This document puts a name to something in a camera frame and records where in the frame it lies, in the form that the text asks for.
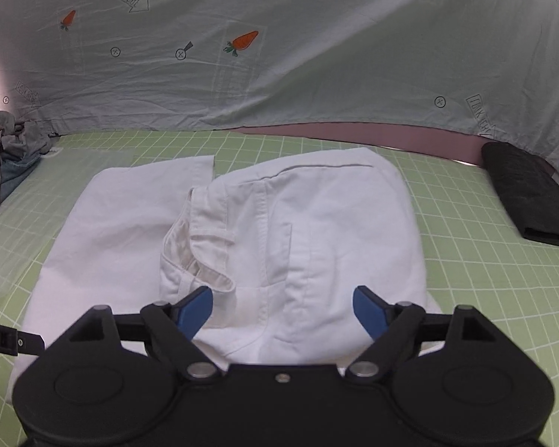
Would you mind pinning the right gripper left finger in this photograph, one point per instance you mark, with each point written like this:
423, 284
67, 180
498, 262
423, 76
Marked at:
191, 314

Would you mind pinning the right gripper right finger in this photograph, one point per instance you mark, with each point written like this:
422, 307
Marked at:
373, 313

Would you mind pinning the white trousers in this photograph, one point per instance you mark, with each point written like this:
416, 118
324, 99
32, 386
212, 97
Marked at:
282, 245

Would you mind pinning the green grid bed sheet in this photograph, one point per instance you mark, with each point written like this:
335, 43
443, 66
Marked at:
474, 254

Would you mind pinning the blue denim jeans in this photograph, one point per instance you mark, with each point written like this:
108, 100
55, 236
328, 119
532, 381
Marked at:
14, 171

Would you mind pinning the folded black garment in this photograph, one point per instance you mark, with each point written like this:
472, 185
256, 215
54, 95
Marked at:
526, 190

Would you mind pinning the grey zip hoodie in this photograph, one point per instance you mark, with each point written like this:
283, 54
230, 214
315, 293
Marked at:
20, 138

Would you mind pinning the grey carrot print sheet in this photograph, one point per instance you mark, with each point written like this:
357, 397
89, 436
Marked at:
479, 67

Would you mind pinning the pink bed frame edge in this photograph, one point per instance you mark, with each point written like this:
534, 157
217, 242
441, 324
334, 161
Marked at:
435, 142

